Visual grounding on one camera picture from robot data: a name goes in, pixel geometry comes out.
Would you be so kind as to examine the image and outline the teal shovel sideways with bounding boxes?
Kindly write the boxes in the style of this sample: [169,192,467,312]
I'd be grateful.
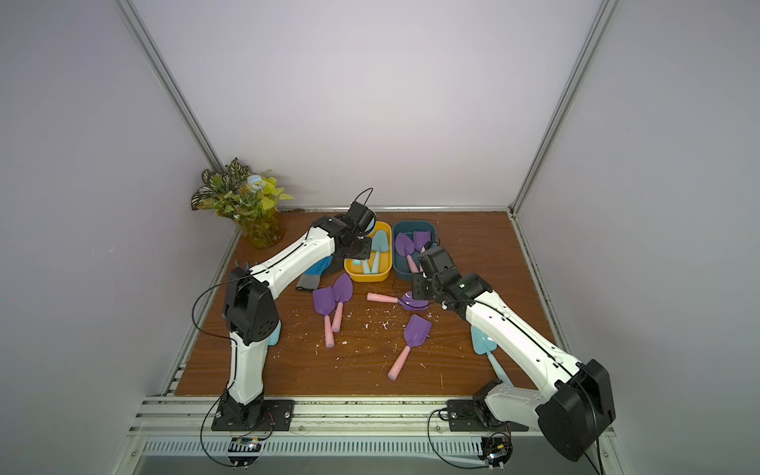
[371,230,389,274]

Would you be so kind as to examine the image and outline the teal plastic storage box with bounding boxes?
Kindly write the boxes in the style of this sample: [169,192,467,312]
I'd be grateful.
[391,220,441,281]

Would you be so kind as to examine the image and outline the purple square shovel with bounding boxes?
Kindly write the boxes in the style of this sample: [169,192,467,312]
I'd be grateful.
[387,315,433,381]
[413,231,431,253]
[313,287,336,350]
[366,292,429,312]

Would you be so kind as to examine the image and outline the yellow plastic storage box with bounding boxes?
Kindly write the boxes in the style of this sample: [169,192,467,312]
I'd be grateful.
[344,222,393,283]

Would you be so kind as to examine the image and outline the purple pointed shovel top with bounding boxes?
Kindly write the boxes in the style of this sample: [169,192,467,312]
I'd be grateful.
[395,233,419,273]

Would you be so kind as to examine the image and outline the purple pointed shovel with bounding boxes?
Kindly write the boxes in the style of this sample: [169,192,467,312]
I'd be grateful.
[395,233,419,273]
[332,273,353,334]

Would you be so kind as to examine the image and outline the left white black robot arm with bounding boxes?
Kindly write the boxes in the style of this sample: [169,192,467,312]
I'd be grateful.
[219,201,377,428]

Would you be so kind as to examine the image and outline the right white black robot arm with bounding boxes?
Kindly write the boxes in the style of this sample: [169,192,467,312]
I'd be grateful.
[413,245,616,462]

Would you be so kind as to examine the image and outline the purple pointed shovel lower left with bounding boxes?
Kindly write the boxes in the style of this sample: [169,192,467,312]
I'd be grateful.
[332,273,353,334]

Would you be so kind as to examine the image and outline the blue grey gardening glove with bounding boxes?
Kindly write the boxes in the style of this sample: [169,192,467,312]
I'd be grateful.
[296,256,333,292]

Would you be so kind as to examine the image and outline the artificial plant in glass vase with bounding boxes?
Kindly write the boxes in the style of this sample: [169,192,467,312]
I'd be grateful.
[190,158,293,249]

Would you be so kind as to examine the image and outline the right small circuit board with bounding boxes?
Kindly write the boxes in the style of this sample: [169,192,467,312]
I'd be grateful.
[480,431,514,470]

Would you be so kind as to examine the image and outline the small circuit board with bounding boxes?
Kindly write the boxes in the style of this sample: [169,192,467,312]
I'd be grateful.
[227,437,263,469]
[480,431,514,470]

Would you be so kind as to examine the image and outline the left small circuit board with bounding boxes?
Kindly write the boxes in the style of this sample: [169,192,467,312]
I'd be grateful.
[227,437,263,469]

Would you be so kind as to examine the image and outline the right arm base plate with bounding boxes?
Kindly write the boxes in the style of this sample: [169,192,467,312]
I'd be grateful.
[443,399,528,431]

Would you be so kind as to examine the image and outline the aluminium front rail frame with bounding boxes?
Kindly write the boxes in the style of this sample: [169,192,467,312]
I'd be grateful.
[112,394,633,475]

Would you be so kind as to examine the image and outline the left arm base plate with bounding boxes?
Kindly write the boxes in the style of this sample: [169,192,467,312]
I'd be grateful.
[211,398,295,433]

